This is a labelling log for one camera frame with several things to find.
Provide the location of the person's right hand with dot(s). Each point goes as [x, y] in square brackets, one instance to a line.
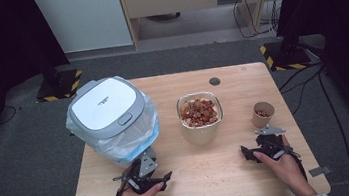
[285, 168]

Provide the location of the brown paper cup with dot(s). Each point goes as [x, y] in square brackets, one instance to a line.
[261, 121]

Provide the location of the white grey lidded trash bin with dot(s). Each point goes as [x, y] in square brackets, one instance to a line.
[104, 103]

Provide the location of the white cabinet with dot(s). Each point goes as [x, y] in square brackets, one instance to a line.
[83, 18]

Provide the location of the few snacks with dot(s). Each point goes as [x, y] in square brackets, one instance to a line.
[261, 113]

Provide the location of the pile of brown round snacks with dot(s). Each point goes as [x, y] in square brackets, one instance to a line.
[199, 112]

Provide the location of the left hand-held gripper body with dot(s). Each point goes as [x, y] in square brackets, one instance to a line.
[146, 166]

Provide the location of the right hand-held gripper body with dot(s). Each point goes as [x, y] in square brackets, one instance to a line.
[270, 143]

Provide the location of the dark round table grommet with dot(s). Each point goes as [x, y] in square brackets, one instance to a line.
[214, 81]

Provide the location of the white bin with plastic liner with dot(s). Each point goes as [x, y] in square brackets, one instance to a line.
[127, 144]

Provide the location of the clear glass container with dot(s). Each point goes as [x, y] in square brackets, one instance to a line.
[202, 133]

